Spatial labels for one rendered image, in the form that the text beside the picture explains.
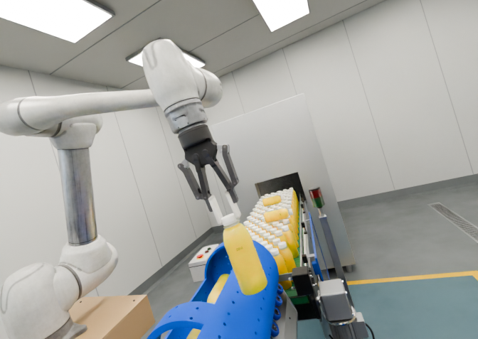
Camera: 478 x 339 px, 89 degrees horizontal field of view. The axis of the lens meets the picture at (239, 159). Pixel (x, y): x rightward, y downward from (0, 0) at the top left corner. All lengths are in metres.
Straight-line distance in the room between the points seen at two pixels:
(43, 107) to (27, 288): 0.57
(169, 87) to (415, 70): 4.97
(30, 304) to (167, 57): 0.87
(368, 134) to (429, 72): 1.35
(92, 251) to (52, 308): 0.20
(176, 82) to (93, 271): 0.85
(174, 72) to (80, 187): 0.67
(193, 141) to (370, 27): 5.01
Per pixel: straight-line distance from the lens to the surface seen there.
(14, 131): 0.99
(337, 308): 1.29
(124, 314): 1.13
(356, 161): 5.10
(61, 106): 0.83
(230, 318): 0.65
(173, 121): 0.56
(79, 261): 1.16
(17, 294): 1.10
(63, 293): 1.13
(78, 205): 1.11
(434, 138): 5.31
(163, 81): 0.57
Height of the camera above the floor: 1.53
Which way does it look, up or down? level
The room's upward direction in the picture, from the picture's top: 17 degrees counter-clockwise
